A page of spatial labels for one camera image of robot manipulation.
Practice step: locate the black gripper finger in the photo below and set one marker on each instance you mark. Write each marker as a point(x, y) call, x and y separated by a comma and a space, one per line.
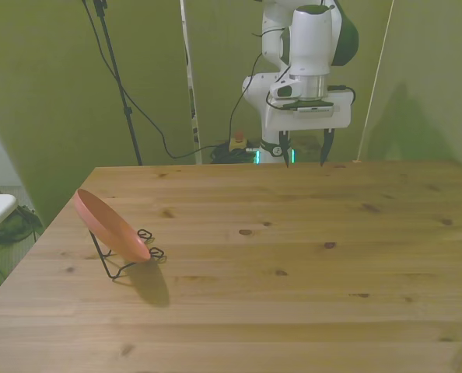
point(326, 149)
point(284, 149)

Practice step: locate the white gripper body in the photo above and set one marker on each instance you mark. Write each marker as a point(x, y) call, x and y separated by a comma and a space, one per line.
point(309, 121)

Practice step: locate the pink round plate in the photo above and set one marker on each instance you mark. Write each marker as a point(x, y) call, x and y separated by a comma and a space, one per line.
point(106, 221)

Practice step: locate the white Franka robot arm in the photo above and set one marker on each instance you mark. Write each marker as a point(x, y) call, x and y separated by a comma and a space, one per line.
point(309, 39)

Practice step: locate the emergency stop button box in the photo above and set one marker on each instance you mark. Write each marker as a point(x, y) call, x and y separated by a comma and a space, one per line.
point(239, 143)

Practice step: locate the white vertical pole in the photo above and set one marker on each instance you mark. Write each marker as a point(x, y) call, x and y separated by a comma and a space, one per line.
point(190, 77)

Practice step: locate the black tripod stand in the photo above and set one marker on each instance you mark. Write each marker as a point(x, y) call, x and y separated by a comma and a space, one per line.
point(128, 111)

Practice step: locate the dark green bag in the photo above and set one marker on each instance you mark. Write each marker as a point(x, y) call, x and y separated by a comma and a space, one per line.
point(13, 230)

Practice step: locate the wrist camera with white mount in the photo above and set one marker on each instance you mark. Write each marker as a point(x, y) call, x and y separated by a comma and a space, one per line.
point(312, 107)

